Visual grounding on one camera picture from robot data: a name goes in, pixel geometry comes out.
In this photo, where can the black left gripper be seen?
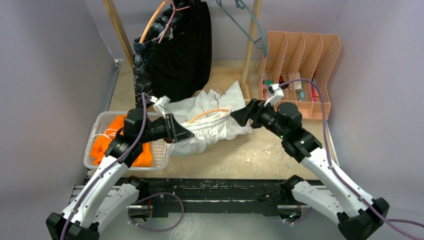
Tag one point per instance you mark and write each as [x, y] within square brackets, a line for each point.
[174, 132]

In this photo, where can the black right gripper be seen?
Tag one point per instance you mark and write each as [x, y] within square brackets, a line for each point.
[254, 111]

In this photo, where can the white plastic basket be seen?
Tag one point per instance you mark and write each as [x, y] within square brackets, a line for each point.
[159, 148]

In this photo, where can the orange hanger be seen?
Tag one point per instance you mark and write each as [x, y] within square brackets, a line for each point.
[152, 19]
[208, 103]

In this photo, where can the white shorts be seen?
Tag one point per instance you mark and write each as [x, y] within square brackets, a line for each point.
[208, 130]

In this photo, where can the pink plastic file organizer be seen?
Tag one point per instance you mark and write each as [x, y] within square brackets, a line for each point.
[307, 58]

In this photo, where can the orange shorts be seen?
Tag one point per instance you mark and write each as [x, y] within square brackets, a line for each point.
[103, 140]

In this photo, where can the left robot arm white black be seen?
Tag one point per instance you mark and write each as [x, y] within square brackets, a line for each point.
[92, 210]

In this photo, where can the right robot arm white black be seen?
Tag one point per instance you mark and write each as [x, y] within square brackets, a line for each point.
[353, 210]

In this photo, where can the black shorts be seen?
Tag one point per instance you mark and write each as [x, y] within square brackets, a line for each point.
[180, 62]

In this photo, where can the dark camouflage shorts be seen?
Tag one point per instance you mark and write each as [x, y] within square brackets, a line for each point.
[142, 51]

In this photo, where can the pink thin hanger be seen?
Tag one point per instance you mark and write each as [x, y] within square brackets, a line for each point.
[170, 20]

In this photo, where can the green small item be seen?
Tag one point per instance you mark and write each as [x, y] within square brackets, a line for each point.
[268, 82]

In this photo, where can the wooden clothes rack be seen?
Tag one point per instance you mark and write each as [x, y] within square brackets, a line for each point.
[119, 24]

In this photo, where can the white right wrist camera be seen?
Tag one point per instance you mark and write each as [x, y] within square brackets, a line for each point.
[275, 94]

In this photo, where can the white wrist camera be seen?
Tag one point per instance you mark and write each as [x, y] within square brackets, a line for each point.
[159, 105]
[275, 94]

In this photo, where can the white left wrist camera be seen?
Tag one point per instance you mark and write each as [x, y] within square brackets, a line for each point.
[159, 105]

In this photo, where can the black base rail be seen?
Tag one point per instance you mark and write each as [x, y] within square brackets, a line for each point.
[216, 196]

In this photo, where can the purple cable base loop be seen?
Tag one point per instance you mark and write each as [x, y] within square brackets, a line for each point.
[150, 213]

